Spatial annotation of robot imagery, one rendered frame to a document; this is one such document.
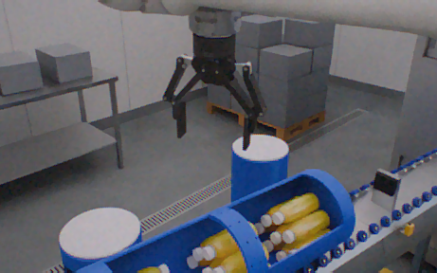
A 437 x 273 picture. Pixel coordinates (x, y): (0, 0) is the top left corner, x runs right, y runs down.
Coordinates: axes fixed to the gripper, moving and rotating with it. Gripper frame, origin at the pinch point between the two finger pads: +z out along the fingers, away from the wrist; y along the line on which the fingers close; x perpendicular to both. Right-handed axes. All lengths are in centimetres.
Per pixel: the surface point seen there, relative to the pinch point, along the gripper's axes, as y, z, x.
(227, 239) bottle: -4, 47, 23
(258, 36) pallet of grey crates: -81, 74, 348
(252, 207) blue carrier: -3, 54, 50
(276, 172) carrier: -5, 71, 101
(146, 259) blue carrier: -27, 55, 14
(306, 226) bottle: 17, 52, 43
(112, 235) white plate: -47, 61, 25
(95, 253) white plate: -47, 61, 16
